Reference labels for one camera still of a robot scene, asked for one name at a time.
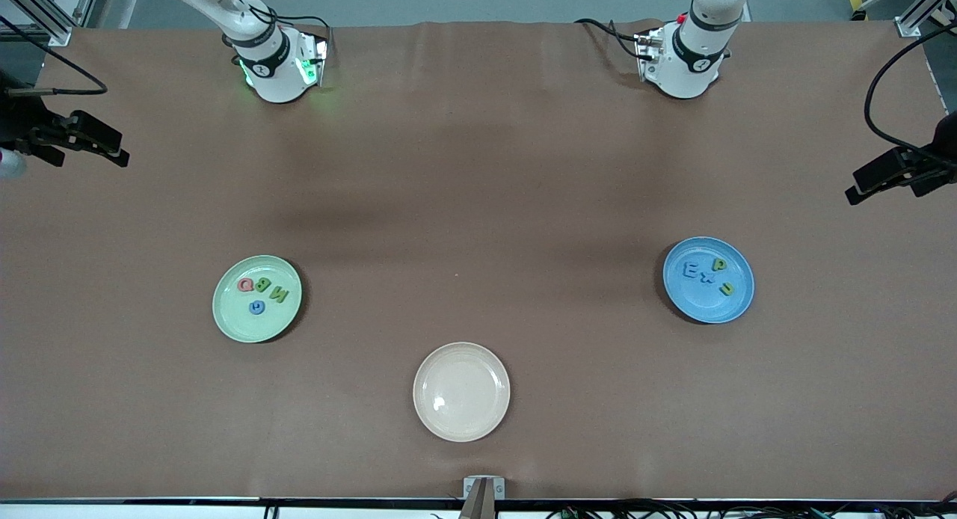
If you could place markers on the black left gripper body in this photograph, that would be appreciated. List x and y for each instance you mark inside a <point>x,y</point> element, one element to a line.
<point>943,152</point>

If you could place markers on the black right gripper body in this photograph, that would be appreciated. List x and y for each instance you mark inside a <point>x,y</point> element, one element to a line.
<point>16,121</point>

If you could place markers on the green letter p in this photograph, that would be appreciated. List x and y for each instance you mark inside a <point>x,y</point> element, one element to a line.
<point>715,267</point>

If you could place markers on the green letter u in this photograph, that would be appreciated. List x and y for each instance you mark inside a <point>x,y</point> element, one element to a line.
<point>726,289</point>

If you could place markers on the red letter Q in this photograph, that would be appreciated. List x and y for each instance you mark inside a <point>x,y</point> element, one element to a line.
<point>240,285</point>

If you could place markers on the blue letter m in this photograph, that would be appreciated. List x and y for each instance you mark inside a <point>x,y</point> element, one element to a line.
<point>691,271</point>

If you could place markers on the green letter B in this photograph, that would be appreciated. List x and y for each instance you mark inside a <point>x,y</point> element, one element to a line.
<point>262,286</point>

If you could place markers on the blue letter G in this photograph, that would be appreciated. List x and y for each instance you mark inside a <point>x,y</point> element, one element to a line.
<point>252,307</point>

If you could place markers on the green letter N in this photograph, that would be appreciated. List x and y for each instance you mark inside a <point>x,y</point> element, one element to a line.
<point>279,295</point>

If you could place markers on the blue plate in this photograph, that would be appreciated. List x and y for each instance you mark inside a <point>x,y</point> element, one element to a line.
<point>703,306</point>

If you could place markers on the green plate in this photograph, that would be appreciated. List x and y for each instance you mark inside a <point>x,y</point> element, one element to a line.
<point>262,328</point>

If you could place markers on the brown table mat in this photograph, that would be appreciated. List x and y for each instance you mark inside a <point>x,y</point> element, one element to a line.
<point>149,399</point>

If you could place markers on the beige plate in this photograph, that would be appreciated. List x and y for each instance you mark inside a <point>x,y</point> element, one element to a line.
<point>461,392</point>

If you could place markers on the aluminium frame profile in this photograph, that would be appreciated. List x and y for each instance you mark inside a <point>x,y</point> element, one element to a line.
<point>52,22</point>
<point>908,22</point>
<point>88,1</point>

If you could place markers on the silver right arm base bracket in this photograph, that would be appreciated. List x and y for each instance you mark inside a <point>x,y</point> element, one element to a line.
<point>318,51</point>

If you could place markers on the silver left arm base bracket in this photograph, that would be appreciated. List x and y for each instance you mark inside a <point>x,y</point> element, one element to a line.
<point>643,44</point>

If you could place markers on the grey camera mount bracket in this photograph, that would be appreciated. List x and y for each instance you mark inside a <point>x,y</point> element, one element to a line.
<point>469,486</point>

